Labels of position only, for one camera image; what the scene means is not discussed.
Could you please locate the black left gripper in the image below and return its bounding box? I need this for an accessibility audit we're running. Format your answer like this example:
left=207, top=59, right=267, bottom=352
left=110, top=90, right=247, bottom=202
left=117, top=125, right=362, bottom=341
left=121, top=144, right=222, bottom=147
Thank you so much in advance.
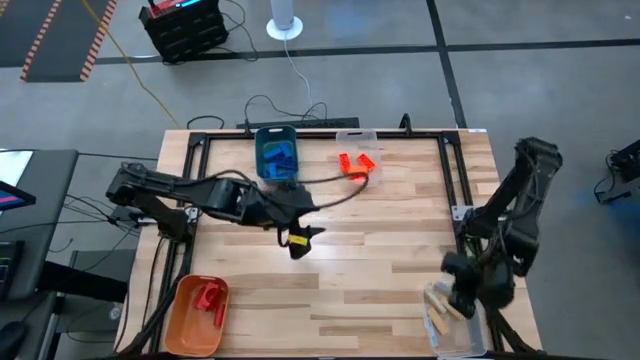
left=277, top=214, right=328, bottom=261

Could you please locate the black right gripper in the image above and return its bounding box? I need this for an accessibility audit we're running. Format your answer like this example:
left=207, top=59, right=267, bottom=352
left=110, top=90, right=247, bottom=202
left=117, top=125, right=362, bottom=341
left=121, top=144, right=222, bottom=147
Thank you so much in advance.
left=439, top=251, right=517, bottom=321

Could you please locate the red wedge block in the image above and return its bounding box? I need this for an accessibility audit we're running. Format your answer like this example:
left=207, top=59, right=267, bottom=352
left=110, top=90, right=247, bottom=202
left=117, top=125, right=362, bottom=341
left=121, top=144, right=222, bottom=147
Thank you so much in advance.
left=194, top=288, right=216, bottom=312

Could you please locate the teal plastic bin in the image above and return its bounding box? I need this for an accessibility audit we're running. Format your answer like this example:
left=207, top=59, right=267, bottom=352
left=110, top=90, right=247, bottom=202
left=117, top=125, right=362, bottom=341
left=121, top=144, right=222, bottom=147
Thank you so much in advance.
left=254, top=124, right=300, bottom=182

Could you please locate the orange plastic bin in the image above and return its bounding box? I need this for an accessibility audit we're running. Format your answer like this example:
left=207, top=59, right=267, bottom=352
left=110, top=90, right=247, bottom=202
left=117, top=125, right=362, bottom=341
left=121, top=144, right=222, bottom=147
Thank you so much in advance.
left=163, top=273, right=231, bottom=358

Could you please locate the black controller box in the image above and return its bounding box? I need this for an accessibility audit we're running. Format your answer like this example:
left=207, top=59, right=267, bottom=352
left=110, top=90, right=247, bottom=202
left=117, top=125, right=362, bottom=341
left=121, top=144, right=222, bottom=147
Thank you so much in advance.
left=108, top=203, right=166, bottom=228

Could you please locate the black floor equipment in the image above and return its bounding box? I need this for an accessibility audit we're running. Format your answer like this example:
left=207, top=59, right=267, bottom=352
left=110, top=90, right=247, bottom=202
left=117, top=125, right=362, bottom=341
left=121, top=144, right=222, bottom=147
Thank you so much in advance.
left=593, top=138, right=640, bottom=205

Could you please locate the white round stand base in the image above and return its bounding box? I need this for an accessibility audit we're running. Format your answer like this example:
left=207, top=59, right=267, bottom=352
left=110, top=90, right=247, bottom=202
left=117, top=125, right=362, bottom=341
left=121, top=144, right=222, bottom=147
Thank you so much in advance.
left=265, top=0, right=305, bottom=42

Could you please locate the black equipment crate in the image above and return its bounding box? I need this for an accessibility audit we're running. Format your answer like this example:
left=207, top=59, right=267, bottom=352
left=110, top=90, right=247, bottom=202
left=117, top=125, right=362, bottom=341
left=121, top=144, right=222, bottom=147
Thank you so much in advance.
left=138, top=0, right=231, bottom=65

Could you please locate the grey desk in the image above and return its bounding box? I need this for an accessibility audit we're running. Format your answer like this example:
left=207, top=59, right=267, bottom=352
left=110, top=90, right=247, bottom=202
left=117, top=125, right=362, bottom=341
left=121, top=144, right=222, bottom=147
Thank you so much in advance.
left=0, top=148, right=80, bottom=301

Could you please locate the tilted display screen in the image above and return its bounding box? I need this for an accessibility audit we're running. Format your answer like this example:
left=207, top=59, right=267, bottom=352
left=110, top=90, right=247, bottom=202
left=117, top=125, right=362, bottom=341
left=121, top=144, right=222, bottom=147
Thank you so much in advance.
left=0, top=180, right=37, bottom=212

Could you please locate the black keyboard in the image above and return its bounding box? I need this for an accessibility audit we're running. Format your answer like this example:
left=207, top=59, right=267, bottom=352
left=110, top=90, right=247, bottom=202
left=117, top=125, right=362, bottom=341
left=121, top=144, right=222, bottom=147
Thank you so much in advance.
left=0, top=239, right=26, bottom=301

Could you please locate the dark mat with striped edges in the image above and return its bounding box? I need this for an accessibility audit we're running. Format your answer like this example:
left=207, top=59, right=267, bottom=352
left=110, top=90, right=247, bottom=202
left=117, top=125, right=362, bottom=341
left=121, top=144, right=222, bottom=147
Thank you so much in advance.
left=0, top=0, right=60, bottom=69
left=19, top=0, right=119, bottom=84

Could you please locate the black floor cable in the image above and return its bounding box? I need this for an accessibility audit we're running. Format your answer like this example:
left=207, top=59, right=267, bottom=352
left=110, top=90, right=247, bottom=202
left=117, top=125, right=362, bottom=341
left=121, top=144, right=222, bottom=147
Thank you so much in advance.
left=185, top=114, right=226, bottom=131
left=243, top=93, right=329, bottom=124

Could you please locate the black table frame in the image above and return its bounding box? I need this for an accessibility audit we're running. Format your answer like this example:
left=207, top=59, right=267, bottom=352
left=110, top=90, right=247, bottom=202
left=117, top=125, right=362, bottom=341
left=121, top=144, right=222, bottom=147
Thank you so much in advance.
left=117, top=127, right=544, bottom=360

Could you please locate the white floor cable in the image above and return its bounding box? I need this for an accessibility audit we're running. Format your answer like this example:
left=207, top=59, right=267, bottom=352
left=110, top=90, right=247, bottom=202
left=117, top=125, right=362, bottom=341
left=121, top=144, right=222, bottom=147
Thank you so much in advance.
left=282, top=38, right=314, bottom=109

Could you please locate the yellow power cable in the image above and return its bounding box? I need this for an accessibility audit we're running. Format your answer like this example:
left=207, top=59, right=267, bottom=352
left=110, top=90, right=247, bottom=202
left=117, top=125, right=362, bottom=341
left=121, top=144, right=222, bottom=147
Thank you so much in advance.
left=79, top=0, right=182, bottom=130

